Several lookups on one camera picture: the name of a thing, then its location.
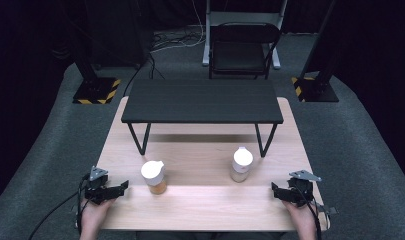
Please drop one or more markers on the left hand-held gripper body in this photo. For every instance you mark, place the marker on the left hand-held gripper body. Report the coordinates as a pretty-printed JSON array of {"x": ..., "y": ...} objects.
[{"x": 96, "y": 188}]

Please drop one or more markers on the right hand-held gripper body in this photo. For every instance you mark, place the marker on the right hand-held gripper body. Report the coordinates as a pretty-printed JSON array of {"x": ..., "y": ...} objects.
[{"x": 301, "y": 190}]

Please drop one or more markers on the orange spice jar white lid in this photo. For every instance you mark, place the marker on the orange spice jar white lid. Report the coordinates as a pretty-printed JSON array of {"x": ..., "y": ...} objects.
[{"x": 153, "y": 175}]

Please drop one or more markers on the pale spice jar white lid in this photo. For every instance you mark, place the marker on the pale spice jar white lid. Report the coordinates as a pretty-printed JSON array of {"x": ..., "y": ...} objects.
[{"x": 242, "y": 163}]

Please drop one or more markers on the black slatted shelf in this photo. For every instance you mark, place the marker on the black slatted shelf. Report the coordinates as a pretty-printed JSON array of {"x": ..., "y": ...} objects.
[{"x": 203, "y": 100}]

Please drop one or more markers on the person's left hand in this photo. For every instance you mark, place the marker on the person's left hand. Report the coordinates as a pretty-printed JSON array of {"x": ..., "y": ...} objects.
[{"x": 96, "y": 213}]

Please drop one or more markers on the person's right hand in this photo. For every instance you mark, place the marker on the person's right hand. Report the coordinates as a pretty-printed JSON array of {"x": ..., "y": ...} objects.
[{"x": 300, "y": 215}]

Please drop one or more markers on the person's dark clothing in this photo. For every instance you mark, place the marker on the person's dark clothing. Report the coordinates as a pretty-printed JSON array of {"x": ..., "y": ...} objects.
[{"x": 210, "y": 236}]

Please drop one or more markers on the black stand striped base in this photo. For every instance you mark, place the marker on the black stand striped base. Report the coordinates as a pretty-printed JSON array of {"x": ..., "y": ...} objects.
[
  {"x": 318, "y": 90},
  {"x": 96, "y": 90}
]

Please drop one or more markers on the black folding chair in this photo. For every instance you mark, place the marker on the black folding chair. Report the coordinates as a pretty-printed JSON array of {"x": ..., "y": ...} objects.
[{"x": 240, "y": 50}]

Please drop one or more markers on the white metal stand frame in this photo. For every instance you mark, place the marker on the white metal stand frame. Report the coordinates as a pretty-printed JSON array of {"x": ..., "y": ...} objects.
[{"x": 243, "y": 17}]

